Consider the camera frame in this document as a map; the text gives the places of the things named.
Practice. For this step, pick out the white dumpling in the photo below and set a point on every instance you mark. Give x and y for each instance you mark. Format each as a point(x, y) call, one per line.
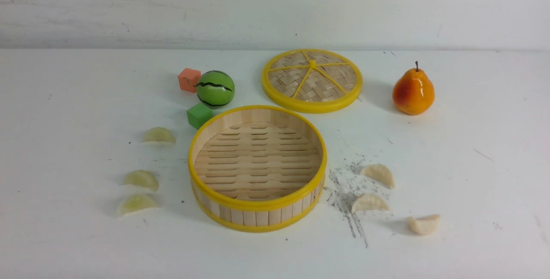
point(369, 201)
point(424, 226)
point(379, 173)

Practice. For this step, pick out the pale green dumpling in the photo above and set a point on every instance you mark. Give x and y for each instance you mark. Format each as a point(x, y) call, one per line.
point(142, 178)
point(159, 135)
point(135, 203)

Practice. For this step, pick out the bamboo steamer tray yellow rim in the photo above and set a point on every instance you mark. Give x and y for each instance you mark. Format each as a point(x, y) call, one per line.
point(257, 168)

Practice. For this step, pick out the woven bamboo steamer lid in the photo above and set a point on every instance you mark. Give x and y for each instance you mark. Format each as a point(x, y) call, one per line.
point(311, 81)

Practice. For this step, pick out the green toy watermelon ball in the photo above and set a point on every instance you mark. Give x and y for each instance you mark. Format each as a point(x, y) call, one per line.
point(215, 89)

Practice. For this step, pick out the green foam cube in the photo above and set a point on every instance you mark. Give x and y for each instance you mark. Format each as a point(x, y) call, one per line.
point(198, 115)

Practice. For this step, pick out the orange foam cube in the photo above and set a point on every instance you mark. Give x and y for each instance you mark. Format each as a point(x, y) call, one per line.
point(188, 79)

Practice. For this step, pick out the orange toy pear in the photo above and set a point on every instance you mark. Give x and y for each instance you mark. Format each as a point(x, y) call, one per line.
point(414, 93)

